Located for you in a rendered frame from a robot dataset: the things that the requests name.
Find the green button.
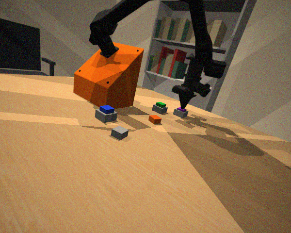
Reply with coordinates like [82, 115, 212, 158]
[152, 102, 168, 114]

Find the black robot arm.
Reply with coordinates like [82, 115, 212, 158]
[89, 0, 226, 97]

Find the purple button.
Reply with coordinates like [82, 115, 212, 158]
[173, 107, 188, 118]

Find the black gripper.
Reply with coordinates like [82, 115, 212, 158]
[172, 72, 201, 109]

